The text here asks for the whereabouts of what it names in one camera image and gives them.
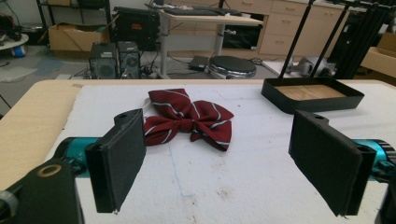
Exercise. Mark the brown cardboard box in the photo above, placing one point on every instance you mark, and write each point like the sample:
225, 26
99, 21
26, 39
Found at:
74, 38

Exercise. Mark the black keyboard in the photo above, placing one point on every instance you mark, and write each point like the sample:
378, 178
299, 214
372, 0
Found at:
190, 11

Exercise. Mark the black power adapter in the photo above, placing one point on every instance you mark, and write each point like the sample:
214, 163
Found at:
198, 63

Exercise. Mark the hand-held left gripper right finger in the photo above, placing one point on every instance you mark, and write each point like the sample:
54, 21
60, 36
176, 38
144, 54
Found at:
327, 161

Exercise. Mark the red striped bow tie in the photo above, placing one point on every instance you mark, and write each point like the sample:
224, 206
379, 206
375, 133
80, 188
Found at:
190, 119

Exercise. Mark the light wooden desk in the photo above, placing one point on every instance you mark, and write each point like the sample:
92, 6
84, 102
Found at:
199, 28

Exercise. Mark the white foam mat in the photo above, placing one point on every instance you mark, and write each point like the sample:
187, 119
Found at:
218, 174

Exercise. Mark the grey computer tower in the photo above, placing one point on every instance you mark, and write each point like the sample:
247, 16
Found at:
129, 59

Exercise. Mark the beige drawer cabinet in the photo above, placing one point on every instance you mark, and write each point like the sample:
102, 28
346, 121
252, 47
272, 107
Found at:
299, 28

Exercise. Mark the black computer tower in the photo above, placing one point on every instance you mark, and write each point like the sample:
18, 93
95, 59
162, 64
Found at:
103, 60

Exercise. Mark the black equipment case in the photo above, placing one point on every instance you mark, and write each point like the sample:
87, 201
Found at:
135, 28

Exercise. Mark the black metal shelf rack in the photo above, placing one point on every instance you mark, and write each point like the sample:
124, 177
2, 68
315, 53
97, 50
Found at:
74, 14

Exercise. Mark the black round stool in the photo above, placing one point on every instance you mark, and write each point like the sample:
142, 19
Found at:
232, 66

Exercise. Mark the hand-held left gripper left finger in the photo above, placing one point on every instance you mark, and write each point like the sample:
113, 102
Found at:
120, 161

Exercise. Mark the black metal stand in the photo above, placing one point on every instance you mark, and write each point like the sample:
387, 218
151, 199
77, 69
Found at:
342, 34

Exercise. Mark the white round table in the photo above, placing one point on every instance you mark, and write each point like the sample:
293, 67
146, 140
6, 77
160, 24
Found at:
12, 42

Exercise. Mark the black tray with wooden bottom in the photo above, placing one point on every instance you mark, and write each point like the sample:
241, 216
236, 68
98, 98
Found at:
311, 95

